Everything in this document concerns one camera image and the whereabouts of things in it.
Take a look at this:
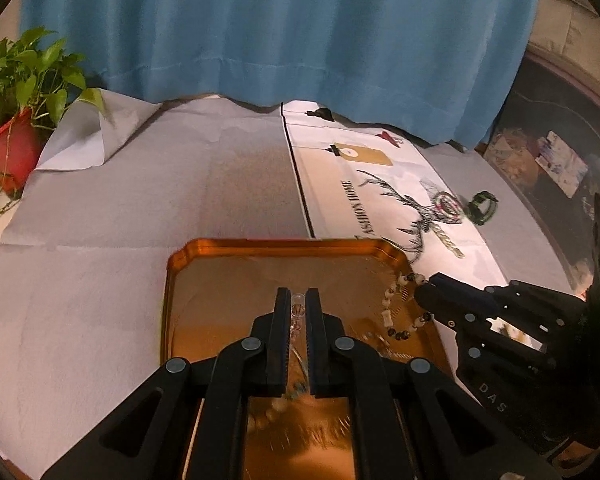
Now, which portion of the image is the dark cabinet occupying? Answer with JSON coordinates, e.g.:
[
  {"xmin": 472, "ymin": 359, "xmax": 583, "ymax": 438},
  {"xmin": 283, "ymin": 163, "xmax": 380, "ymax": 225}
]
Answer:
[{"xmin": 481, "ymin": 45, "xmax": 600, "ymax": 293}]

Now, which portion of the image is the dark green bracelet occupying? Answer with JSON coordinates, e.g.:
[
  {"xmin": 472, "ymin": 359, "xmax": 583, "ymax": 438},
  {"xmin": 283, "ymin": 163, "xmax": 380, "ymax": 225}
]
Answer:
[{"xmin": 467, "ymin": 190, "xmax": 500, "ymax": 225}]

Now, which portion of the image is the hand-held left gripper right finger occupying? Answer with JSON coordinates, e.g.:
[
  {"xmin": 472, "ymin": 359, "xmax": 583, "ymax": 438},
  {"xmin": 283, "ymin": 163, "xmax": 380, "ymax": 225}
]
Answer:
[{"xmin": 305, "ymin": 287, "xmax": 563, "ymax": 480}]

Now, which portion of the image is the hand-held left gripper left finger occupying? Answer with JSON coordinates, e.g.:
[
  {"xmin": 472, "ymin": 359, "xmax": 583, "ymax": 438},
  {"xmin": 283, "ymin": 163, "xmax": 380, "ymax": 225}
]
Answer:
[{"xmin": 41, "ymin": 287, "xmax": 293, "ymax": 480}]

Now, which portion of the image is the white and black bead bracelet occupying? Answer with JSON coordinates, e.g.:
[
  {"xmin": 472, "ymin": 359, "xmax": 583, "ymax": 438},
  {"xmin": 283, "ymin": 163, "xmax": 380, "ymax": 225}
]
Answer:
[{"xmin": 380, "ymin": 272, "xmax": 436, "ymax": 342}]

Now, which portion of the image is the green pothos plant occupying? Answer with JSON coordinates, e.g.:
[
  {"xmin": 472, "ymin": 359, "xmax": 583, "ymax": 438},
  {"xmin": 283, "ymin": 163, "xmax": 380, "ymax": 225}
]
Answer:
[{"xmin": 0, "ymin": 27, "xmax": 106, "ymax": 246}]

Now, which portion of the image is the red plant pot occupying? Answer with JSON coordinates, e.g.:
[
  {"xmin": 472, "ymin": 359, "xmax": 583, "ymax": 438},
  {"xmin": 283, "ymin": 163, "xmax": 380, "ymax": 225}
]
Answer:
[{"xmin": 0, "ymin": 107, "xmax": 49, "ymax": 194}]

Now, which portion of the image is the white deer print table runner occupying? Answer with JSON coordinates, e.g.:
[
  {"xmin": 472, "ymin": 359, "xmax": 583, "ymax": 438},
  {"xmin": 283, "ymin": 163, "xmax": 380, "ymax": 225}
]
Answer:
[{"xmin": 280, "ymin": 101, "xmax": 523, "ymax": 306}]

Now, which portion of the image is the blue curtain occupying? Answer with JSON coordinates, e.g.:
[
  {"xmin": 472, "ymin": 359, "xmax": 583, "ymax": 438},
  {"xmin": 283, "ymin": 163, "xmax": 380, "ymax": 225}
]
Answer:
[{"xmin": 20, "ymin": 0, "xmax": 543, "ymax": 150}]

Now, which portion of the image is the red bead bracelet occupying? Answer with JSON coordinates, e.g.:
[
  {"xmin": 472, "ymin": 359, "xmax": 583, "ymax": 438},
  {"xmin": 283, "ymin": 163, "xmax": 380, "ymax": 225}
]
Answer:
[{"xmin": 436, "ymin": 194, "xmax": 467, "ymax": 222}]

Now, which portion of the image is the clear crystal bracelet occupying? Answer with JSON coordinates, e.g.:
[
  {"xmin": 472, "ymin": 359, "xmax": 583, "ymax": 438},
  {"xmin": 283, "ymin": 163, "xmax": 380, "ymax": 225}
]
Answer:
[{"xmin": 291, "ymin": 292, "xmax": 309, "ymax": 361}]

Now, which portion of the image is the grey tablecloth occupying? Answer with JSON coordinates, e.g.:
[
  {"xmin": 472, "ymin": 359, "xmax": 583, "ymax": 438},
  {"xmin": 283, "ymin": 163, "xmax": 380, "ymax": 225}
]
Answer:
[{"xmin": 0, "ymin": 87, "xmax": 588, "ymax": 480}]

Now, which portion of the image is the beige cushion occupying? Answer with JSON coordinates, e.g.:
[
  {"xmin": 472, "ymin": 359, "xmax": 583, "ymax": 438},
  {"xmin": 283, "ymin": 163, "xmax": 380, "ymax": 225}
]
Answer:
[{"xmin": 527, "ymin": 0, "xmax": 600, "ymax": 108}]

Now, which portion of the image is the orange metal tray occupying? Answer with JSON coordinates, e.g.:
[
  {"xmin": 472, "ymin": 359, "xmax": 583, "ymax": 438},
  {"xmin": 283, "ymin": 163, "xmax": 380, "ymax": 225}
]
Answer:
[{"xmin": 160, "ymin": 237, "xmax": 462, "ymax": 480}]

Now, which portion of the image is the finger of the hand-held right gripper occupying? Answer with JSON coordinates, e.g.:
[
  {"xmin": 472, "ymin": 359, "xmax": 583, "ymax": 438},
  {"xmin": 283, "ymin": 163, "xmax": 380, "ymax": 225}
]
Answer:
[
  {"xmin": 429, "ymin": 272, "xmax": 587, "ymax": 332},
  {"xmin": 414, "ymin": 284, "xmax": 547, "ymax": 377}
]

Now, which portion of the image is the printed card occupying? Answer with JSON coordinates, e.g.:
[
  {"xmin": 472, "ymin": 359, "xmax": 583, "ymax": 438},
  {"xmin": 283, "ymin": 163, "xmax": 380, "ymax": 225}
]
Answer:
[{"xmin": 535, "ymin": 131, "xmax": 590, "ymax": 198}]

